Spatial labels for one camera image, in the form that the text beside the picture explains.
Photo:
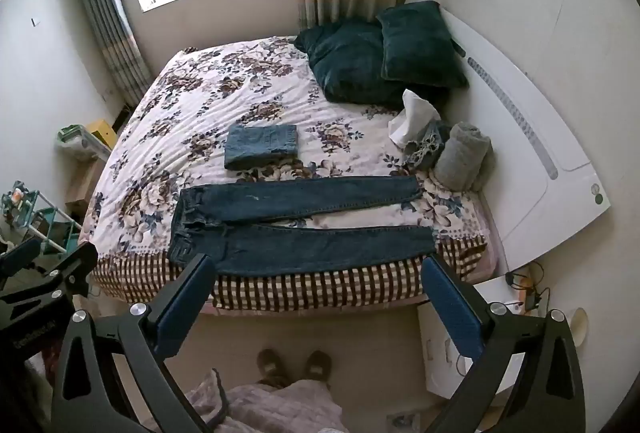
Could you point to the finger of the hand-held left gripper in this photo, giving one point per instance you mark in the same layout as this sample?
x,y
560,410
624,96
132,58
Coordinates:
x,y
20,258
75,265

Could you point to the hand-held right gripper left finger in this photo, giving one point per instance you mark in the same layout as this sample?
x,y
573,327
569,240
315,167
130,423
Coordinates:
x,y
185,298

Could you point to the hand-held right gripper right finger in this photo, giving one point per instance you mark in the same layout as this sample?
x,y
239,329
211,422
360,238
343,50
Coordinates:
x,y
450,308

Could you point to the dark blue jeans pants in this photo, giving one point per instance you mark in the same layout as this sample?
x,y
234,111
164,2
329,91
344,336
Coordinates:
x,y
310,243

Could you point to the white rack with teal bins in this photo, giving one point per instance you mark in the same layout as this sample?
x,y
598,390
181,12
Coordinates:
x,y
47,223

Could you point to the white nightstand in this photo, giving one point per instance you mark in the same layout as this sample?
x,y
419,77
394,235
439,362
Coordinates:
x,y
450,363

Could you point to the cardboard box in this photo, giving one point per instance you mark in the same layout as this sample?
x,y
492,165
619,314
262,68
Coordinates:
x,y
85,185

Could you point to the brown slipper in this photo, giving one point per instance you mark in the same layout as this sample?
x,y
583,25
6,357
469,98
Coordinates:
x,y
318,364
272,365

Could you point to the green and white container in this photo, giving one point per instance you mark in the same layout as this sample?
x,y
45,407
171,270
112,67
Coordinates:
x,y
75,140

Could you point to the white round object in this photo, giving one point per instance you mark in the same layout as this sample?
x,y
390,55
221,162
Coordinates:
x,y
580,328

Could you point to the yellow box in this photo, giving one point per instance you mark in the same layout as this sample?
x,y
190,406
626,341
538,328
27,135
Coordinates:
x,y
101,131

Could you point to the person's quilted pajama legs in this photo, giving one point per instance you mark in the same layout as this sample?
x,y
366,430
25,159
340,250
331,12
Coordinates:
x,y
280,408

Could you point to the grey rolled towel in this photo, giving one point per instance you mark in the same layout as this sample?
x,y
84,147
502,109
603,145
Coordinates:
x,y
462,158

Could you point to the frayed denim garment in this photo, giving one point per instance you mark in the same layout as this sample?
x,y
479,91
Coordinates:
x,y
427,145

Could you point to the light blue folded jeans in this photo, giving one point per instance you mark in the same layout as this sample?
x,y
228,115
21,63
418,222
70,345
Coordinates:
x,y
260,145

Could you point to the white tissue bag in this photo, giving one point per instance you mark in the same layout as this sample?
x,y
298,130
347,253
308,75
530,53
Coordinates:
x,y
412,118

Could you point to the floral bed blanket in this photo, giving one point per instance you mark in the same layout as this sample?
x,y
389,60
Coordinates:
x,y
190,103

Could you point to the white headboard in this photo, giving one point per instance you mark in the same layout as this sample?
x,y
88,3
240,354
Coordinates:
x,y
540,123

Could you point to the dark green pillow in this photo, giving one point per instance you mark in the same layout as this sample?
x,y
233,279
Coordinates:
x,y
420,43
345,58

